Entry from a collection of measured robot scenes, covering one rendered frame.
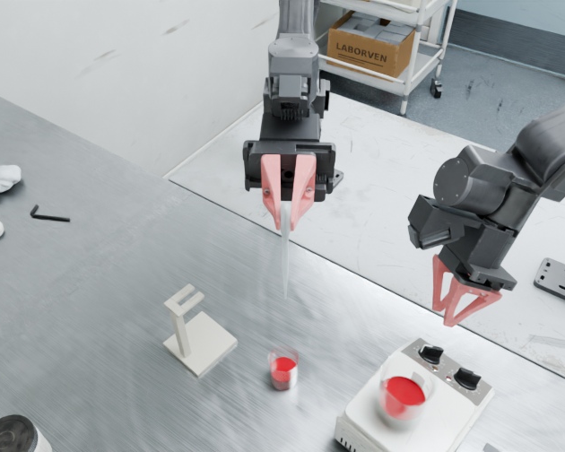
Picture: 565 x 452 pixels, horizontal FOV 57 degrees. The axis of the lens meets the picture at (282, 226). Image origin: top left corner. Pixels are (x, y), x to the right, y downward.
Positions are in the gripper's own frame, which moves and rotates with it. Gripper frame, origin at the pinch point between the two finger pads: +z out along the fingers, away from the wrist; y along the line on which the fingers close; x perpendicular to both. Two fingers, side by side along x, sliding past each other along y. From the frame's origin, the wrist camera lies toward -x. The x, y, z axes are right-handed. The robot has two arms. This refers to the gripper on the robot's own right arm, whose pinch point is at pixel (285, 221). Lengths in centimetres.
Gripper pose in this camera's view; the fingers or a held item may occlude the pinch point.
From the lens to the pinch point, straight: 52.8
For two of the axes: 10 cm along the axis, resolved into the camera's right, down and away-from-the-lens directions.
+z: -0.5, 7.1, -7.0
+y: 10.0, 0.3, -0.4
